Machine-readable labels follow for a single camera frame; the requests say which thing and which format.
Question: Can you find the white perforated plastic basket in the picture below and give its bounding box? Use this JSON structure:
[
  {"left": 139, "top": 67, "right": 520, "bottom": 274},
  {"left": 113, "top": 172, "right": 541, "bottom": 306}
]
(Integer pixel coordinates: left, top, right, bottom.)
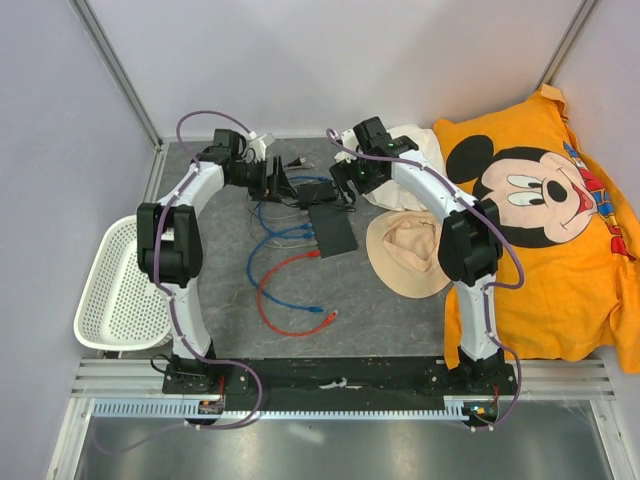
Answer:
[{"left": 73, "top": 215, "right": 171, "bottom": 352}]

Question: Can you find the grey ethernet cable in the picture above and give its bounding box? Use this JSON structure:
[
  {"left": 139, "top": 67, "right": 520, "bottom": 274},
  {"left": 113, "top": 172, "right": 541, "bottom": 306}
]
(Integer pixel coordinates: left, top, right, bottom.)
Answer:
[{"left": 245, "top": 189, "right": 314, "bottom": 250}]

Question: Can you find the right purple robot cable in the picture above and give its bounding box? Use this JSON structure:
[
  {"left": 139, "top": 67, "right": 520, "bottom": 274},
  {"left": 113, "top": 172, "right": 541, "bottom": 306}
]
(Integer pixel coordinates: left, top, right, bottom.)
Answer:
[{"left": 325, "top": 127, "right": 526, "bottom": 434}]

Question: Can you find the black network switch box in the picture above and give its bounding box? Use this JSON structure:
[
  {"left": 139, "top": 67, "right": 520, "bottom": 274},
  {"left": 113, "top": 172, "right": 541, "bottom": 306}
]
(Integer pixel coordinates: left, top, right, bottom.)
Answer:
[{"left": 308, "top": 204, "right": 358, "bottom": 258}]

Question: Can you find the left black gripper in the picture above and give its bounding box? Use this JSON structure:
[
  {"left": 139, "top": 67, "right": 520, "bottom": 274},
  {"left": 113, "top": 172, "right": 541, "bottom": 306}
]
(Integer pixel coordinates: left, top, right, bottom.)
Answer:
[{"left": 230, "top": 156, "right": 299, "bottom": 205}]

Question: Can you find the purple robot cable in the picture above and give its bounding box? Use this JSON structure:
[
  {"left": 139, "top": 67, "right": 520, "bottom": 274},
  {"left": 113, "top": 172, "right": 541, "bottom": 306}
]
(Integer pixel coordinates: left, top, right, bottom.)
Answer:
[
  {"left": 92, "top": 108, "right": 266, "bottom": 454},
  {"left": 325, "top": 127, "right": 526, "bottom": 434}
]

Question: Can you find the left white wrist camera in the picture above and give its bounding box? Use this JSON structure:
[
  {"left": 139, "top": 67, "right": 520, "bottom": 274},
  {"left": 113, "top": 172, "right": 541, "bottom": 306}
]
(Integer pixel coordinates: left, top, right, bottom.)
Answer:
[{"left": 245, "top": 131, "right": 275, "bottom": 162}]

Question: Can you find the grey slotted cable duct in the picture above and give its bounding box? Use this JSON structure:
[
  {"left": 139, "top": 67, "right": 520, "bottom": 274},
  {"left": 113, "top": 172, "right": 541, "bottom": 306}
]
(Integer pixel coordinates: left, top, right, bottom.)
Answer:
[{"left": 93, "top": 398, "right": 469, "bottom": 421}]

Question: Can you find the orange Mickey Mouse cloth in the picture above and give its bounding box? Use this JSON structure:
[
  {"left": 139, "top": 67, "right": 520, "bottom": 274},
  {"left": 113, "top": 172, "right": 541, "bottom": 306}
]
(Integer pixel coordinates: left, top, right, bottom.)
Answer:
[{"left": 433, "top": 85, "right": 639, "bottom": 374}]

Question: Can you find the long blue ethernet cable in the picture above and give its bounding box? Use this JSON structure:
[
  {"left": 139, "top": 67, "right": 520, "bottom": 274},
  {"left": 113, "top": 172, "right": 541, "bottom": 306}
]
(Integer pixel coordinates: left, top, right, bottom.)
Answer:
[{"left": 246, "top": 230, "right": 324, "bottom": 315}]

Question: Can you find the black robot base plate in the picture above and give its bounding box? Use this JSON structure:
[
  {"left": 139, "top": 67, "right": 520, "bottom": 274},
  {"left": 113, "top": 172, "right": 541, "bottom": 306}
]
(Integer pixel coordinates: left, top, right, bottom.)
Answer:
[{"left": 162, "top": 353, "right": 517, "bottom": 398}]

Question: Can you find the cream white cloth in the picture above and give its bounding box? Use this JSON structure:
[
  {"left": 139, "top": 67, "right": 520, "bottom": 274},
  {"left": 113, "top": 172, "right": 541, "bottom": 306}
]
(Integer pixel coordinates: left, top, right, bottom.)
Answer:
[{"left": 364, "top": 123, "right": 450, "bottom": 215}]

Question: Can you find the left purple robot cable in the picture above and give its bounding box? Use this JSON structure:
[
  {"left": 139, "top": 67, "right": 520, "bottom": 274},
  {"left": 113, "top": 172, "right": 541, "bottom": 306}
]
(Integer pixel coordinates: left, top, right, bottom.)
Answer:
[{"left": 92, "top": 108, "right": 266, "bottom": 454}]

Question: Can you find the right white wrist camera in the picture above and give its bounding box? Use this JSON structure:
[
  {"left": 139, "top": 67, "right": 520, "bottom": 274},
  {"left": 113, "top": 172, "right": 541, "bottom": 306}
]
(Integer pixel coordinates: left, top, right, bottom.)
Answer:
[{"left": 334, "top": 129, "right": 359, "bottom": 163}]

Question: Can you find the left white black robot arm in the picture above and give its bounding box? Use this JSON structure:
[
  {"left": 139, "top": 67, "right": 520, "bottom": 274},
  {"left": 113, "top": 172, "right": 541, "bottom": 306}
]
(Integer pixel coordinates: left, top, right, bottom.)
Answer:
[{"left": 136, "top": 129, "right": 295, "bottom": 395}]

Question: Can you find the short blue ethernet cable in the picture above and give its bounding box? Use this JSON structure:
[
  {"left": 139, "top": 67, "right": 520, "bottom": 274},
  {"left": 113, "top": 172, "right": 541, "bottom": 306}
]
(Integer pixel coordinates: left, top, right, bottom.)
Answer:
[{"left": 258, "top": 174, "right": 326, "bottom": 239}]

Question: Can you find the red ethernet cable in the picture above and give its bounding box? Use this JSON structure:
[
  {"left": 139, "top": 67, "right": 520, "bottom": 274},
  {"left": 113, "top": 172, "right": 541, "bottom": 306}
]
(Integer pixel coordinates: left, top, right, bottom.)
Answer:
[{"left": 256, "top": 250, "right": 340, "bottom": 339}]

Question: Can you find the beige bucket hat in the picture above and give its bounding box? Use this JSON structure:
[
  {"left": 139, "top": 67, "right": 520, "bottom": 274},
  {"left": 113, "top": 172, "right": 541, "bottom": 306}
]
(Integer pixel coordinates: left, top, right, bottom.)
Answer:
[{"left": 366, "top": 211, "right": 450, "bottom": 299}]

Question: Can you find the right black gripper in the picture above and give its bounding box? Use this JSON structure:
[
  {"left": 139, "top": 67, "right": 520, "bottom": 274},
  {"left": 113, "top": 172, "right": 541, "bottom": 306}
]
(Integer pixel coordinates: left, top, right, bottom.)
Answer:
[{"left": 329, "top": 150, "right": 387, "bottom": 205}]

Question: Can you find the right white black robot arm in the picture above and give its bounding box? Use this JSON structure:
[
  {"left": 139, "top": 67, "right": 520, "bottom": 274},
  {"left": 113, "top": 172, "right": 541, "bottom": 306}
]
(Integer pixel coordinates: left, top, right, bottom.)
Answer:
[{"left": 326, "top": 117, "right": 513, "bottom": 394}]

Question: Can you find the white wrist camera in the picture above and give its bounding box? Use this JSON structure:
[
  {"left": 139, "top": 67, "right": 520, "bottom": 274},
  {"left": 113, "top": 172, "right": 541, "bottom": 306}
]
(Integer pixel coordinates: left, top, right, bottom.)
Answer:
[
  {"left": 334, "top": 129, "right": 359, "bottom": 163},
  {"left": 245, "top": 131, "right": 275, "bottom": 162}
]

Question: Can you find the black power adapter with cord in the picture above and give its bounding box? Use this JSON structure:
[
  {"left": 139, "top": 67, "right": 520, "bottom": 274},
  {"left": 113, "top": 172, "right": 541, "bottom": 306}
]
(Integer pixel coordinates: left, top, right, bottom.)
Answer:
[{"left": 276, "top": 174, "right": 355, "bottom": 212}]

